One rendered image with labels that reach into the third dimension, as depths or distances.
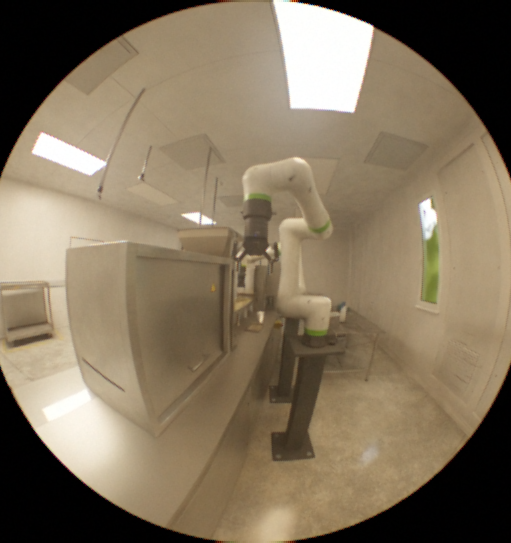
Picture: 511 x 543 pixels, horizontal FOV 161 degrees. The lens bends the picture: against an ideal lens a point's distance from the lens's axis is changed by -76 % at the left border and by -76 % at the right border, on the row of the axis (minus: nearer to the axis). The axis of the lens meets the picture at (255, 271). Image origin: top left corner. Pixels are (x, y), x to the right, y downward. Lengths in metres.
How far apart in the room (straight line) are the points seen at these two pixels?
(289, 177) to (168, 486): 0.86
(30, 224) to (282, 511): 4.76
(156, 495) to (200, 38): 1.93
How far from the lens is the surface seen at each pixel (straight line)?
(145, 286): 0.48
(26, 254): 4.24
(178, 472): 0.56
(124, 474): 0.59
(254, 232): 0.54
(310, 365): 0.99
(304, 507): 1.37
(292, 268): 0.93
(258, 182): 0.58
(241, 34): 1.47
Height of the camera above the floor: 1.29
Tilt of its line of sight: 1 degrees down
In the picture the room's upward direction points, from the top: 2 degrees clockwise
